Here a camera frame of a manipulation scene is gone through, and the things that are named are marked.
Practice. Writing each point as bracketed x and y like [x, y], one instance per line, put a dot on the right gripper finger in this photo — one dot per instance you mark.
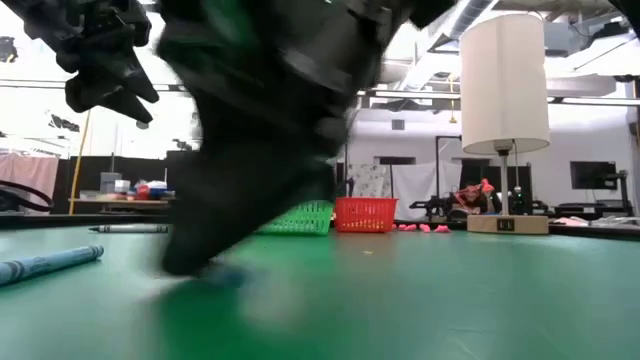
[285, 190]
[210, 200]

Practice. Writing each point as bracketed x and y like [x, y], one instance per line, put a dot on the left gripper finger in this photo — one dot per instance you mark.
[132, 75]
[125, 106]

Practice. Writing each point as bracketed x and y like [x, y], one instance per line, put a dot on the black crayon white label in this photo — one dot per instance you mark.
[135, 229]

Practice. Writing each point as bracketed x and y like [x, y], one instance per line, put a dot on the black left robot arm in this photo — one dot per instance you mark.
[50, 12]

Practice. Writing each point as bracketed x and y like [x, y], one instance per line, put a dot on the black background robot arm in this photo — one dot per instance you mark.
[432, 204]

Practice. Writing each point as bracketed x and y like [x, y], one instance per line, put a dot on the green plastic basket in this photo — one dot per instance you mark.
[310, 220]

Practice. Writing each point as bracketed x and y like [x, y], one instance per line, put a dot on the blue box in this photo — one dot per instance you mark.
[159, 192]

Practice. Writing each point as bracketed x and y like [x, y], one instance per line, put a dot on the red container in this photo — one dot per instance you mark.
[142, 192]

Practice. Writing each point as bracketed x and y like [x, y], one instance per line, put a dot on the grey storage bin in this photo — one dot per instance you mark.
[110, 181]

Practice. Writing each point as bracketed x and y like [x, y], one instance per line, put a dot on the red plastic basket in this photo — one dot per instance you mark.
[365, 215]

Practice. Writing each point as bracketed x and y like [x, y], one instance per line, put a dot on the wooden workbench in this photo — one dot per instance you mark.
[120, 202]

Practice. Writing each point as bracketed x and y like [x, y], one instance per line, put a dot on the pink curtain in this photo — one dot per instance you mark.
[30, 175]

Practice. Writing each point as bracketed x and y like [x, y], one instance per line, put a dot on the white hanging sheet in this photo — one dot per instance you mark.
[415, 192]

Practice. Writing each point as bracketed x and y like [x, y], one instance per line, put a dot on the thin black metal stand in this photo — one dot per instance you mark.
[436, 160]

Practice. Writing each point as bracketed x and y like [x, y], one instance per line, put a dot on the person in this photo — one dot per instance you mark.
[475, 200]

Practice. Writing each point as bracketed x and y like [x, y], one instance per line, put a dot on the red desk lamp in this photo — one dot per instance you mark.
[482, 187]

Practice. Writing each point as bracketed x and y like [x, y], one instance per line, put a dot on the white shade wooden base lamp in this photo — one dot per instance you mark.
[505, 80]

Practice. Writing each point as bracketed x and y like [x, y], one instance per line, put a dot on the black monitor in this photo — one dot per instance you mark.
[590, 175]

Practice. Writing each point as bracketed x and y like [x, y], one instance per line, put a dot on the white papers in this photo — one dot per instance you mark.
[595, 220]

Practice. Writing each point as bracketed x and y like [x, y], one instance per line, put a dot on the black partition wall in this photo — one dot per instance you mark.
[130, 170]

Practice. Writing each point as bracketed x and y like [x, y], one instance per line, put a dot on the silver ventilation duct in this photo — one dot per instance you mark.
[450, 30]

